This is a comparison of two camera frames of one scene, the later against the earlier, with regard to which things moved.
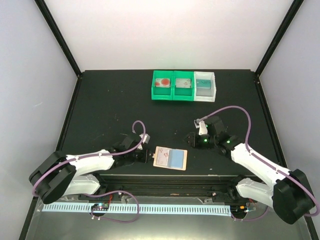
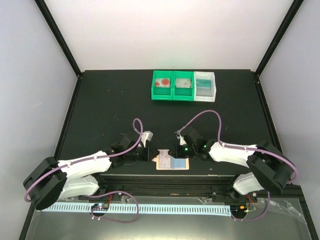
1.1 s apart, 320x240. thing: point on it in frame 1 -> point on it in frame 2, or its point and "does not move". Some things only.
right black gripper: (193, 141) -> (177, 154)
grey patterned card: (183, 83) does not move
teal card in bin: (203, 83) does not move
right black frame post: (294, 9) does not move
